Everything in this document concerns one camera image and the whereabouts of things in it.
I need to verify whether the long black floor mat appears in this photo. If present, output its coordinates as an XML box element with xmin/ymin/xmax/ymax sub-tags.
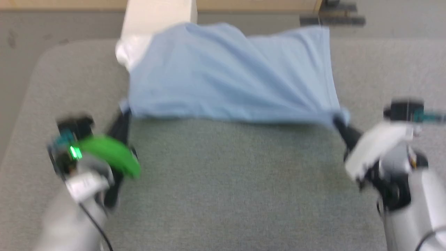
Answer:
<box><xmin>319</xmin><ymin>16</ymin><xmax>366</xmax><ymax>27</ymax></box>

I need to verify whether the left arm cable teal plug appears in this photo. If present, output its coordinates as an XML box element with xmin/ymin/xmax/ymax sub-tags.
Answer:
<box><xmin>52</xmin><ymin>134</ymin><xmax>114</xmax><ymax>251</ymax></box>

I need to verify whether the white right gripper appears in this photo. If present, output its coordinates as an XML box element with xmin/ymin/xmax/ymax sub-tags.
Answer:
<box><xmin>333</xmin><ymin>118</ymin><xmax>421</xmax><ymax>181</ymax></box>

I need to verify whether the white box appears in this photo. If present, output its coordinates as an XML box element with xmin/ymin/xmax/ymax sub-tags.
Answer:
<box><xmin>120</xmin><ymin>0</ymin><xmax>198</xmax><ymax>39</ymax></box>

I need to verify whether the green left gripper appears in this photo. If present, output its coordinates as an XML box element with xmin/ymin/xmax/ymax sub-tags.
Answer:
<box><xmin>75</xmin><ymin>110</ymin><xmax>141</xmax><ymax>179</ymax></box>

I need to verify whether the light blue shirt white collar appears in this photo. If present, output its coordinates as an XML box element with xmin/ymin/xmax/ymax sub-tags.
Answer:
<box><xmin>115</xmin><ymin>23</ymin><xmax>351</xmax><ymax>130</ymax></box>

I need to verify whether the right arm cable teal plug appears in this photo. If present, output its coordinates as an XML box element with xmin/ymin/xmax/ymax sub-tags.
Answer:
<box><xmin>414</xmin><ymin>109</ymin><xmax>446</xmax><ymax>124</ymax></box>

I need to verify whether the black floor mat under foot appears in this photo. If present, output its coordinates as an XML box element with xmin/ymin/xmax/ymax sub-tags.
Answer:
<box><xmin>322</xmin><ymin>2</ymin><xmax>357</xmax><ymax>13</ymax></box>

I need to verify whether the arm cable teal plug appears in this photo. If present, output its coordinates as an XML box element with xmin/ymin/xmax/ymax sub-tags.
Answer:
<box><xmin>414</xmin><ymin>109</ymin><xmax>446</xmax><ymax>124</ymax></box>
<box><xmin>52</xmin><ymin>134</ymin><xmax>114</xmax><ymax>251</ymax></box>

